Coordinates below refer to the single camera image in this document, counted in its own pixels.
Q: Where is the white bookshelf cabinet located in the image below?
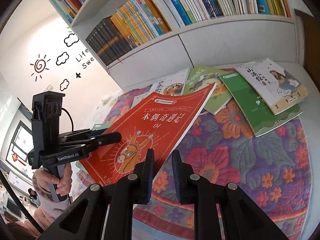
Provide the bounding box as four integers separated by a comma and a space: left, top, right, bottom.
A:
62, 0, 299, 88

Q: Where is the brown wooden sideboard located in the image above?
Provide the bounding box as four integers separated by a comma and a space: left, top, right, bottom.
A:
295, 9, 319, 89

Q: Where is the white wisdom stories book one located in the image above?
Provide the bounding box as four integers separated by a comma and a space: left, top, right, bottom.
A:
131, 92, 150, 108

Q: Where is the red Pinocchio book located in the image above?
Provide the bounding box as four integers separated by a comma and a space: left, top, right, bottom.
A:
80, 83, 216, 186

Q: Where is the person's left hand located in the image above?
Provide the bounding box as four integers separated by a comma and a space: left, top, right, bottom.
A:
32, 163, 73, 197

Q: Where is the white monkey mythology book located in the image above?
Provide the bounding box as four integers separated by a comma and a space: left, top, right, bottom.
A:
149, 68, 190, 96

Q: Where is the dark green cover book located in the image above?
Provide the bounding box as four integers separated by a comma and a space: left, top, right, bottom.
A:
220, 72, 303, 138

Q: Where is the light green illustrated book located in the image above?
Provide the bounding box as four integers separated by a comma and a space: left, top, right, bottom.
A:
182, 64, 234, 116

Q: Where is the white lady mythology book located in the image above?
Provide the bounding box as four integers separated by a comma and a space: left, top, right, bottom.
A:
235, 58, 309, 115

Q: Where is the floral woven tablecloth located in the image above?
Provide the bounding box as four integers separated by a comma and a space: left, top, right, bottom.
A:
75, 67, 315, 240

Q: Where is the row of shelved books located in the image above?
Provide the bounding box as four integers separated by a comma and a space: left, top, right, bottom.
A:
49, 0, 293, 64

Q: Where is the person's pink sleeve forearm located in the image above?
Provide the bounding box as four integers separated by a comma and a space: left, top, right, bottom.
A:
7, 179, 72, 240

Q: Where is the green poetry book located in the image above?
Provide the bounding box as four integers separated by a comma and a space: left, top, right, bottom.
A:
75, 122, 113, 173

